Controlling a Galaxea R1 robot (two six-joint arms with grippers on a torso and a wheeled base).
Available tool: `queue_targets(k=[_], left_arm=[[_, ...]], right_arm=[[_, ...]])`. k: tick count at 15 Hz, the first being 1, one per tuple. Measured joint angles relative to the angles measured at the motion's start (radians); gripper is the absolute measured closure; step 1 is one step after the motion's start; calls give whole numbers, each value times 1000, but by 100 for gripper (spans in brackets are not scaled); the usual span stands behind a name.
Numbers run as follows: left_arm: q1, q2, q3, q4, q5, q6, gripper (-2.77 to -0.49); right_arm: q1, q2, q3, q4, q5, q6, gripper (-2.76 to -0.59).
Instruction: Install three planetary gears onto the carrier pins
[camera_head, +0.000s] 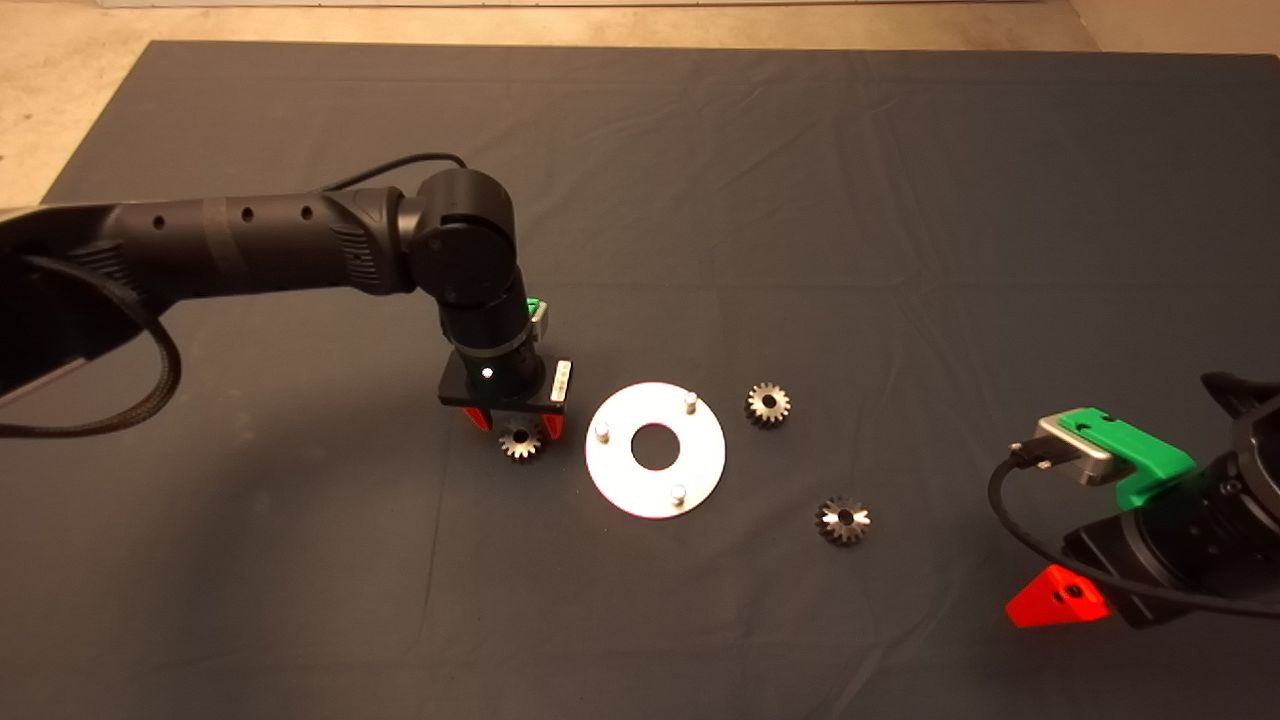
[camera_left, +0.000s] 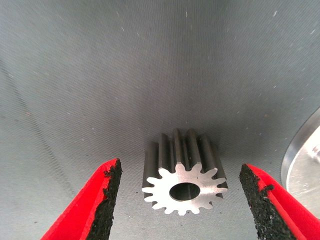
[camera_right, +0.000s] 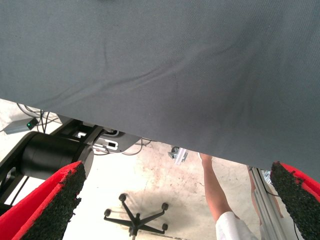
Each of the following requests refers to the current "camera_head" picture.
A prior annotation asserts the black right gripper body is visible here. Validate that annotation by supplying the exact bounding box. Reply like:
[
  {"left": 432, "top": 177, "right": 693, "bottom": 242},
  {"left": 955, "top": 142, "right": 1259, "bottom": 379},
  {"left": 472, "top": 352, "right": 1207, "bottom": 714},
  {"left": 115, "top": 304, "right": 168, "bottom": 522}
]
[{"left": 1063, "top": 500, "right": 1236, "bottom": 629}]

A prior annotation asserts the brass-toned metal gear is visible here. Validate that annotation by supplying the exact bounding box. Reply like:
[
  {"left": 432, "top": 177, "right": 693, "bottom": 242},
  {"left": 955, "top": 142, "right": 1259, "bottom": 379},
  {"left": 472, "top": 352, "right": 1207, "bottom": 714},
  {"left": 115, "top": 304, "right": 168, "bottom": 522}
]
[{"left": 745, "top": 382, "right": 793, "bottom": 430}]

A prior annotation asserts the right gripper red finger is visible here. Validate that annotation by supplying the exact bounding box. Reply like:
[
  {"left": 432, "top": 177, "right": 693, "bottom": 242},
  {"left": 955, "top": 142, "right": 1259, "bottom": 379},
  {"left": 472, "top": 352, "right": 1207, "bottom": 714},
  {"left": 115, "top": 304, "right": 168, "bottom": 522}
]
[{"left": 1005, "top": 564, "right": 1111, "bottom": 629}]

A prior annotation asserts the round metal carrier plate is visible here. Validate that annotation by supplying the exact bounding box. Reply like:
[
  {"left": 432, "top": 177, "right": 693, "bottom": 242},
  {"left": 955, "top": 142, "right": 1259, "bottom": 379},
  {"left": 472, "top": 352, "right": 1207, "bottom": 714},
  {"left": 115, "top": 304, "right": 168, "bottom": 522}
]
[{"left": 585, "top": 382, "right": 728, "bottom": 520}]

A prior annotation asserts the thick black braided cable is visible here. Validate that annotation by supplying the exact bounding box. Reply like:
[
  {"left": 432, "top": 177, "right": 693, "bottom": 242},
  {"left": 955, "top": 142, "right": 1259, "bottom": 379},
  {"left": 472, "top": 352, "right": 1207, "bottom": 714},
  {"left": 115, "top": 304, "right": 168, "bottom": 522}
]
[{"left": 0, "top": 255, "right": 183, "bottom": 438}]

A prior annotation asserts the steel planetary gear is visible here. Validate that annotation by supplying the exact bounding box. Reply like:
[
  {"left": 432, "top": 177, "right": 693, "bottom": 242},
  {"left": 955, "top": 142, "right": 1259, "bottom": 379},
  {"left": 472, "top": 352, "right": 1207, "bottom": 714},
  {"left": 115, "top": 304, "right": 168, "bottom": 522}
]
[
  {"left": 814, "top": 496, "right": 872, "bottom": 547},
  {"left": 498, "top": 418, "right": 546, "bottom": 463}
]

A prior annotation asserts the dark grey table cloth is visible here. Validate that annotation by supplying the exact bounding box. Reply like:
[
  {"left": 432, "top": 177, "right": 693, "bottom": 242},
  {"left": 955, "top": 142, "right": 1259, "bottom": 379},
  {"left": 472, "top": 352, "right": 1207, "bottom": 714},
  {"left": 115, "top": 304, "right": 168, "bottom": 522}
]
[{"left": 0, "top": 40, "right": 1280, "bottom": 720}]

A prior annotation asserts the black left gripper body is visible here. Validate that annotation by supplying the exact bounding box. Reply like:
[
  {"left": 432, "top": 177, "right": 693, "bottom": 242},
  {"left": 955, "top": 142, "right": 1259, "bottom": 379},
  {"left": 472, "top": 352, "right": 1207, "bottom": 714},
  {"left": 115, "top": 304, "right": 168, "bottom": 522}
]
[{"left": 437, "top": 340, "right": 573, "bottom": 416}]

